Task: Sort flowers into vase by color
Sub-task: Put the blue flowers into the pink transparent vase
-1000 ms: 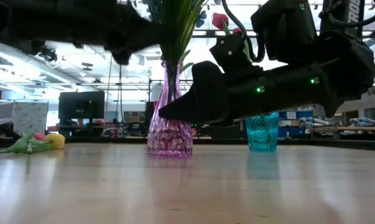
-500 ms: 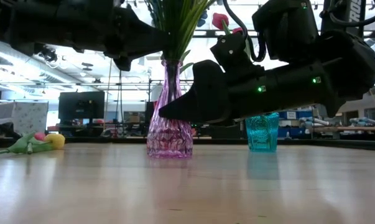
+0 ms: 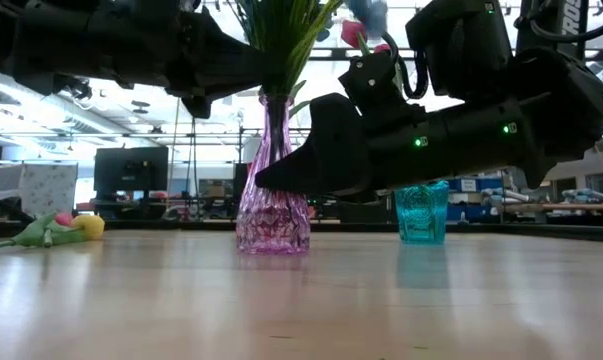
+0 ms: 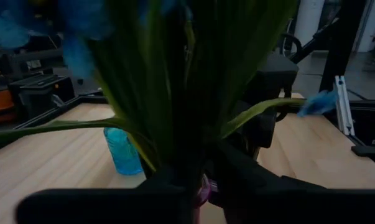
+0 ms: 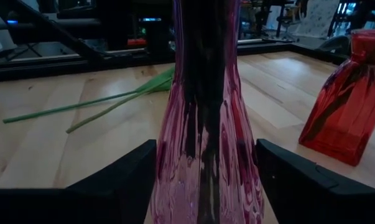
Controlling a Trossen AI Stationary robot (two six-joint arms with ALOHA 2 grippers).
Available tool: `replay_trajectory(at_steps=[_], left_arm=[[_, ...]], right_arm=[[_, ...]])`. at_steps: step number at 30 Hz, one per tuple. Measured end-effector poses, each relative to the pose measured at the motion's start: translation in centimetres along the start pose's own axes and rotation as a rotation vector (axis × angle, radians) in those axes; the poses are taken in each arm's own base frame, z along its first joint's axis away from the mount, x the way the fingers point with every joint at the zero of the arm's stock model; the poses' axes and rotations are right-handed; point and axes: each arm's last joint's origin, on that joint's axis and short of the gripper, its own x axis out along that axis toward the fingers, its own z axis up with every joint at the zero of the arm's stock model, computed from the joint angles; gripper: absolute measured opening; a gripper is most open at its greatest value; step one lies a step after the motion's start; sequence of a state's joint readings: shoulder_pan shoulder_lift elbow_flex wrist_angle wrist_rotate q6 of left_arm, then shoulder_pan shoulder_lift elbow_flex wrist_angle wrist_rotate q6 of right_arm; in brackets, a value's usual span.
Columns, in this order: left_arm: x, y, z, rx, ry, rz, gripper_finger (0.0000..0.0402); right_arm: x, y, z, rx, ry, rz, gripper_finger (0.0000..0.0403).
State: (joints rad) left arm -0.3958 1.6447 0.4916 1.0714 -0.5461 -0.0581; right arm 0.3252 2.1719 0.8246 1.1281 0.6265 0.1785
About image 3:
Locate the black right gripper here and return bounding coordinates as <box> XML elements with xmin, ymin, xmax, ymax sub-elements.
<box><xmin>254</xmin><ymin>92</ymin><xmax>456</xmax><ymax>197</ymax></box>

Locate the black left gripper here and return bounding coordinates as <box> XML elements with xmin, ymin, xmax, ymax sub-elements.
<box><xmin>87</xmin><ymin>0</ymin><xmax>273</xmax><ymax>120</ymax></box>

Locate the blue artificial flower bunch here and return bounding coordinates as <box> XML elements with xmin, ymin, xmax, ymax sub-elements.
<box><xmin>238</xmin><ymin>0</ymin><xmax>345</xmax><ymax>102</ymax></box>
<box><xmin>320</xmin><ymin>0</ymin><xmax>390</xmax><ymax>44</ymax></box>

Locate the pink glass vase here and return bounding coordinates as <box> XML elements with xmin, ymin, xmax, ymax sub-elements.
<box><xmin>234</xmin><ymin>92</ymin><xmax>313</xmax><ymax>257</ymax></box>

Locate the teal glass vase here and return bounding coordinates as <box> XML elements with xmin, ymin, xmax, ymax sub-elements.
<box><xmin>393</xmin><ymin>179</ymin><xmax>452</xmax><ymax>247</ymax></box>

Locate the black computer monitor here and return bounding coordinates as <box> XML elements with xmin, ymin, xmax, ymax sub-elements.
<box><xmin>92</xmin><ymin>145</ymin><xmax>170</xmax><ymax>197</ymax></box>

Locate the blue shelf rack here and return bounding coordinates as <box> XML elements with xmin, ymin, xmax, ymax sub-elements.
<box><xmin>444</xmin><ymin>176</ymin><xmax>505</xmax><ymax>222</ymax></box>

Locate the yellow artificial tulip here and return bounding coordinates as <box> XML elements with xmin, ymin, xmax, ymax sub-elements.
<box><xmin>40</xmin><ymin>213</ymin><xmax>107</xmax><ymax>249</ymax></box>

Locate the white patterned board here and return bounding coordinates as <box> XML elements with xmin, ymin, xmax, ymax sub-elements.
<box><xmin>19</xmin><ymin>161</ymin><xmax>80</xmax><ymax>217</ymax></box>

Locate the wooden workbench with robot arms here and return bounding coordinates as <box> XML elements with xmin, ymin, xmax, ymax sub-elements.
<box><xmin>480</xmin><ymin>186</ymin><xmax>603</xmax><ymax>227</ymax></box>

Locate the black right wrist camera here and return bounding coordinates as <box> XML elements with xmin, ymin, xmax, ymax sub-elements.
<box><xmin>337</xmin><ymin>49</ymin><xmax>425</xmax><ymax>119</ymax></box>

